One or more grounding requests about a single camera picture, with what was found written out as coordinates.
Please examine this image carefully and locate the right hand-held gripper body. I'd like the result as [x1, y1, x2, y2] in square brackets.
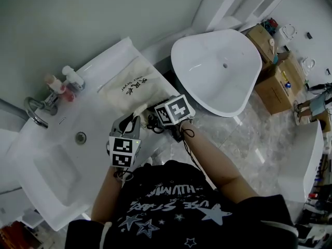
[154, 94, 196, 143]

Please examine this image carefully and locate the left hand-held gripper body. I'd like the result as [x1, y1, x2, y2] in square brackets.
[107, 129, 143, 169]

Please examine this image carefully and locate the cream cloth bag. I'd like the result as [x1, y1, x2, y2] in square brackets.
[97, 56, 179, 119]

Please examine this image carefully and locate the person's right forearm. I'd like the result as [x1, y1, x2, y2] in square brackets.
[180, 122, 262, 204]

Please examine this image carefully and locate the person's left forearm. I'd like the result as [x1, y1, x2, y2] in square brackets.
[90, 164, 130, 224]

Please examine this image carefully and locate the metal sink drain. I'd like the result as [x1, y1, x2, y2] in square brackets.
[75, 131, 87, 145]

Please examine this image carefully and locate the white and green bathtub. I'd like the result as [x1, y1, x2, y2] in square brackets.
[170, 29, 263, 118]

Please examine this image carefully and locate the white pump bottle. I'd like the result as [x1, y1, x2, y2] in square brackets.
[61, 65, 86, 92]

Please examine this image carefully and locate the pink floral bottle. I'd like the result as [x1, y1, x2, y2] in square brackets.
[44, 73, 76, 103]

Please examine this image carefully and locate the white vanity sink cabinet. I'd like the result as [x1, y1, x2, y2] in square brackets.
[5, 36, 182, 232]

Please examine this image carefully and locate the person's black star shirt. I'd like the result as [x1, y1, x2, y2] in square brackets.
[64, 159, 299, 249]

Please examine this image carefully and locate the chrome faucet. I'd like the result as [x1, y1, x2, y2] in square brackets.
[23, 92, 59, 129]

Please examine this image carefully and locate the large cardboard box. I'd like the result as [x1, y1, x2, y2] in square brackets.
[255, 66, 296, 116]

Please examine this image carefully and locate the cardboard box with scoop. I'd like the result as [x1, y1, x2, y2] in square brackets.
[245, 23, 280, 64]

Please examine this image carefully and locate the white toilet open lid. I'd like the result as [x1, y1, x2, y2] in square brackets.
[276, 24, 297, 51]

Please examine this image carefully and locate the small white toilet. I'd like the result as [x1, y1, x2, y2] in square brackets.
[300, 57, 316, 76]

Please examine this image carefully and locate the white rectangular bathtub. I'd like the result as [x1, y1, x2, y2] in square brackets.
[277, 120, 324, 203]

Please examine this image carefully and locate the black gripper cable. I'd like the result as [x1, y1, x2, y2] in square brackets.
[180, 124, 205, 171]
[113, 166, 134, 183]

